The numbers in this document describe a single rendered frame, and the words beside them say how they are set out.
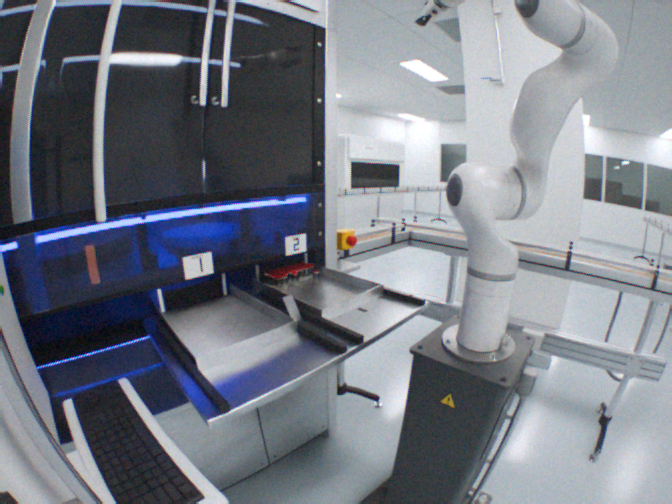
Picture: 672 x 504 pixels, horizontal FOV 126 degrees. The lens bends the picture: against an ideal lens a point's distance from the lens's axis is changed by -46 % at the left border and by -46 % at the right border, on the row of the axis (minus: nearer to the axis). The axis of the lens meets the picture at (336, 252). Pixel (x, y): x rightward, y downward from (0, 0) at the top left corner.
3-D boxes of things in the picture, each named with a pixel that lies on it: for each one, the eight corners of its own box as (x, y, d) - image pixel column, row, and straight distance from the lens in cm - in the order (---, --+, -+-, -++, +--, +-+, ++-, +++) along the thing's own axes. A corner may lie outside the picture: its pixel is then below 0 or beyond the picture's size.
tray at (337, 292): (252, 288, 106) (251, 278, 105) (310, 271, 120) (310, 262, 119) (322, 322, 81) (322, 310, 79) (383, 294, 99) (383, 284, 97)
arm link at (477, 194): (526, 278, 73) (537, 168, 70) (459, 286, 62) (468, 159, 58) (496, 263, 82) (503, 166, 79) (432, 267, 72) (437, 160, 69)
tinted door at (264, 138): (204, 192, 86) (214, -2, 102) (322, 183, 110) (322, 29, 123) (205, 192, 86) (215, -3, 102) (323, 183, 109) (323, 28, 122)
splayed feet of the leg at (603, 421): (586, 461, 188) (598, 443, 179) (594, 407, 226) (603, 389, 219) (597, 464, 190) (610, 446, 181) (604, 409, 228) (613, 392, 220)
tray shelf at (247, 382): (142, 325, 95) (141, 319, 95) (320, 273, 124) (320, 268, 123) (210, 429, 56) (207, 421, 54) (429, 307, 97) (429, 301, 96)
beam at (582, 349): (407, 311, 195) (409, 293, 190) (414, 307, 201) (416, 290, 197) (657, 383, 188) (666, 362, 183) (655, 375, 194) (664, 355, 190)
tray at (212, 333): (156, 315, 95) (153, 303, 94) (231, 293, 103) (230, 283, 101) (199, 372, 66) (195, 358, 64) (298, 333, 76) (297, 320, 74)
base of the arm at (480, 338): (522, 339, 87) (537, 271, 80) (500, 374, 71) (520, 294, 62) (461, 320, 91) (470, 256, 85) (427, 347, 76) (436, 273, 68)
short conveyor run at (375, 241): (320, 276, 126) (320, 237, 122) (296, 268, 137) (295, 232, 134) (410, 247, 178) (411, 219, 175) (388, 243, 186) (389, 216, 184)
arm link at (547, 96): (460, 192, 75) (511, 196, 84) (481, 232, 67) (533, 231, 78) (539, -16, 62) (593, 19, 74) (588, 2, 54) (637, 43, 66)
